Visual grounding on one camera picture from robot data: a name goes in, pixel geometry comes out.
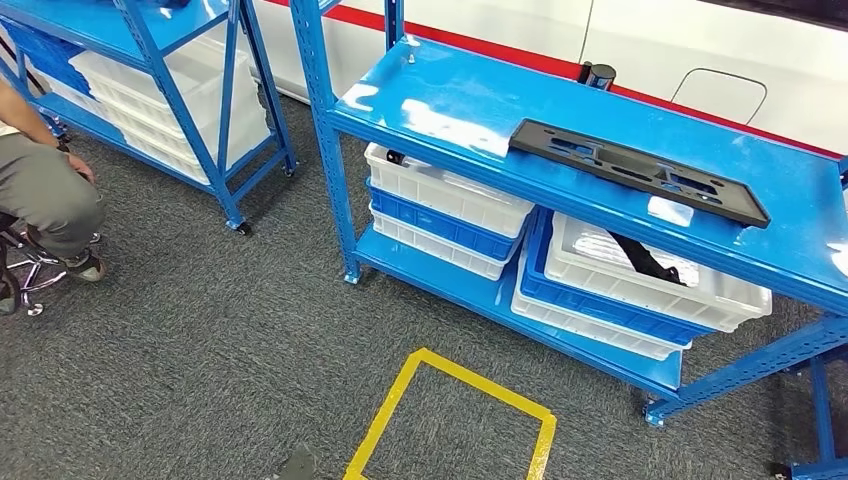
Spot black stool chrome base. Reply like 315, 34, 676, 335
0, 211, 105, 319

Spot red barrier belt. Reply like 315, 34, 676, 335
263, 0, 847, 161

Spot white car body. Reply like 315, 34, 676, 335
251, 0, 848, 161

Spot black plastic panel part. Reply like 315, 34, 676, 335
508, 118, 772, 231

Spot long black plastic part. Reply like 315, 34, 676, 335
605, 229, 688, 288

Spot person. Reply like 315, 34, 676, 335
0, 78, 108, 284

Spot yellow floor tape rectangle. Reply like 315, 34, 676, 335
341, 347, 558, 480

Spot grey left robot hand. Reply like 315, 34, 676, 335
277, 441, 320, 480

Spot black stanchion head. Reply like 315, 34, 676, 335
576, 60, 618, 93

